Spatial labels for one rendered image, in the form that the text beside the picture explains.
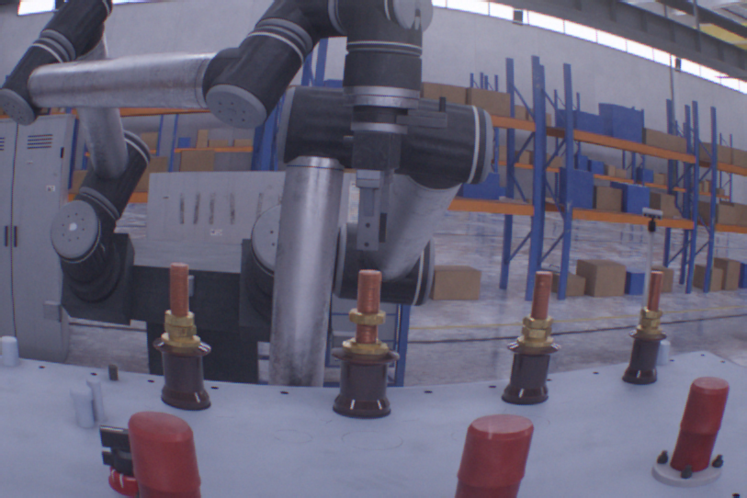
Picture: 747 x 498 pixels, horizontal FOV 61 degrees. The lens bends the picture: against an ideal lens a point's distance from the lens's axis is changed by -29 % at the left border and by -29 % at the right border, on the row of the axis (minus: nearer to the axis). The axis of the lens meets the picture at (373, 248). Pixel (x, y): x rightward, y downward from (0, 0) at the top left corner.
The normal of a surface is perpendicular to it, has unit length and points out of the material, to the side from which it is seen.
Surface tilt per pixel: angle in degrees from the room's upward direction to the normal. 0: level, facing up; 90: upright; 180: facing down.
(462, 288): 90
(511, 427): 4
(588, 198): 90
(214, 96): 136
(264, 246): 63
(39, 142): 90
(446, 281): 90
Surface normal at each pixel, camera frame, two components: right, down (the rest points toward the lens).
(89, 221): 0.22, -0.40
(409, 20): 0.80, 0.21
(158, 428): 0.07, -0.98
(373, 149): -0.12, 0.12
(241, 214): 0.26, 0.15
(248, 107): -0.29, 0.83
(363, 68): -0.45, 0.09
